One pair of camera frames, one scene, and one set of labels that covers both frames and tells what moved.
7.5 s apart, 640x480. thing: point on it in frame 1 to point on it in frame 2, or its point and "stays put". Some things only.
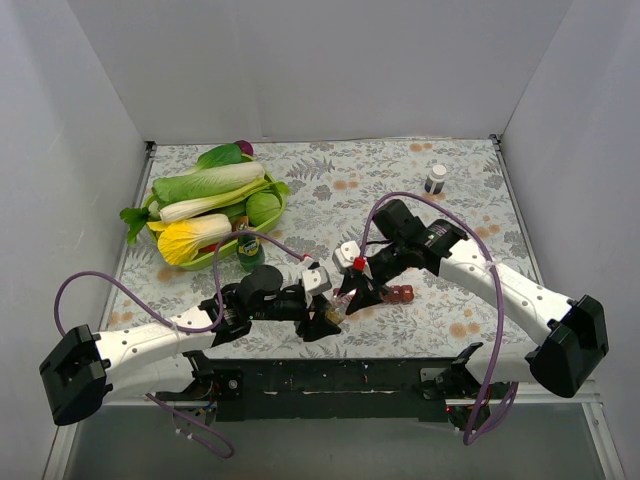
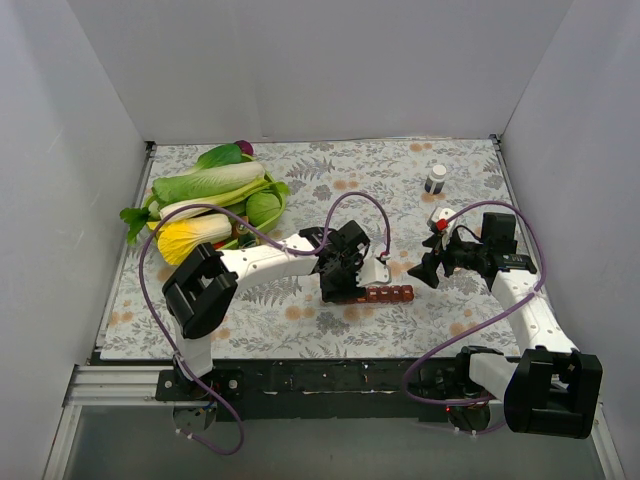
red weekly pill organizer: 400,294 stays put
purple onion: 245,146 stays put
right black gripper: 368,278 to 445,258
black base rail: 305,389 stays put
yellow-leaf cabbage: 180,240 stays put
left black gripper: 310,310 to 342,282
